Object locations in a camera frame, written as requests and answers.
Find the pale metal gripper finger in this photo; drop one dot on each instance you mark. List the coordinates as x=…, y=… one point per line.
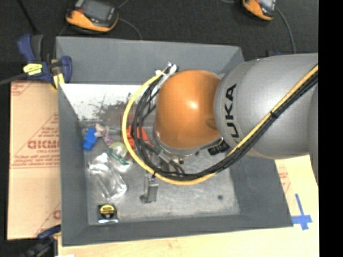
x=153, y=193

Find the black cylinder on white bracket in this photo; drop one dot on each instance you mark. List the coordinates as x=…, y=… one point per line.
x=217, y=149

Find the blue toy block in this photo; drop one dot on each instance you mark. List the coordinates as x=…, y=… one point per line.
x=89, y=140

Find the pink and white toy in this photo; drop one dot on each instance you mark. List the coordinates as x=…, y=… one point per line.
x=101, y=132

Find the grey metal bin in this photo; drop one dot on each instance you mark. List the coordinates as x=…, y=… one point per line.
x=187, y=205

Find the clear plastic bottle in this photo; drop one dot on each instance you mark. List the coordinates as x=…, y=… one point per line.
x=107, y=175

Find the yellow and black tape measure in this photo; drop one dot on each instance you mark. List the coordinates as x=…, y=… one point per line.
x=107, y=212

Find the orange box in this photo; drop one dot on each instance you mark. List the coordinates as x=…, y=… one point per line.
x=144, y=138

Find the brown cardboard board, red print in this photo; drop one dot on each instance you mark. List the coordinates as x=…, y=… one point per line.
x=32, y=154

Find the clear ball with green print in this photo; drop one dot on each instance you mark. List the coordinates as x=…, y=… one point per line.
x=119, y=154

